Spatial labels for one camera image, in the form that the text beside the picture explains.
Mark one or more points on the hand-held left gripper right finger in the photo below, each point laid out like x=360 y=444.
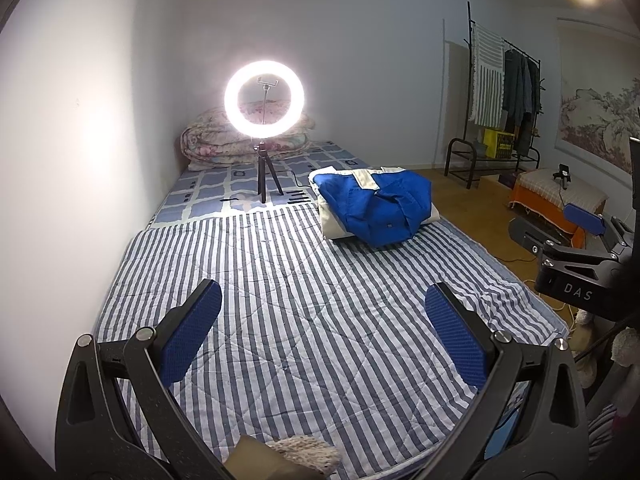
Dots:
x=455 y=335

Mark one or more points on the orange ottoman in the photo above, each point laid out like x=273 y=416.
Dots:
x=545 y=185

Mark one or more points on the black clothes rack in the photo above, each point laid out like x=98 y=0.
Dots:
x=469 y=15

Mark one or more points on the dark hanging clothes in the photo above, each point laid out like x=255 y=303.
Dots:
x=520 y=95

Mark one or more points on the blue striped blanket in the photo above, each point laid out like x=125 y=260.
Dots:
x=310 y=310

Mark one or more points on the yellow crate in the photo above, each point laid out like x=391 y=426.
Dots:
x=500 y=142

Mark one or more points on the beige fluffy slipper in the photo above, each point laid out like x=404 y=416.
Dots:
x=582 y=332

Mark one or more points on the wall painting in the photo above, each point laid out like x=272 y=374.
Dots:
x=600 y=110

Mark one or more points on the striped hanging cloth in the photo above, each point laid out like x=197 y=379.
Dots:
x=487 y=75

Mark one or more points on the black tripod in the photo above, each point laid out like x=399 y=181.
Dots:
x=261 y=170

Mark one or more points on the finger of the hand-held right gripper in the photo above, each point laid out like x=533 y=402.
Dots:
x=530 y=237
x=585 y=216

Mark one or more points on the folded floral quilt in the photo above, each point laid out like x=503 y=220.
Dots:
x=210 y=145

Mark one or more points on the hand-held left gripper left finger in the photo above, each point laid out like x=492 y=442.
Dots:
x=192 y=330

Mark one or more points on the small phone stand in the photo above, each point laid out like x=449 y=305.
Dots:
x=563 y=172

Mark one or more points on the beige and blue jacket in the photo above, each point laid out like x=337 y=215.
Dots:
x=380 y=200

